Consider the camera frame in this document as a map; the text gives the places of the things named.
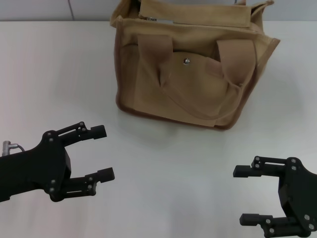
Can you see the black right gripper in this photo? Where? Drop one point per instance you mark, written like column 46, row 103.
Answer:
column 301, row 193

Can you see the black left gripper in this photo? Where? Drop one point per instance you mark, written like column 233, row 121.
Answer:
column 37, row 168

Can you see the khaki canvas food bag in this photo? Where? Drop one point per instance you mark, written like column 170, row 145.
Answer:
column 188, row 94

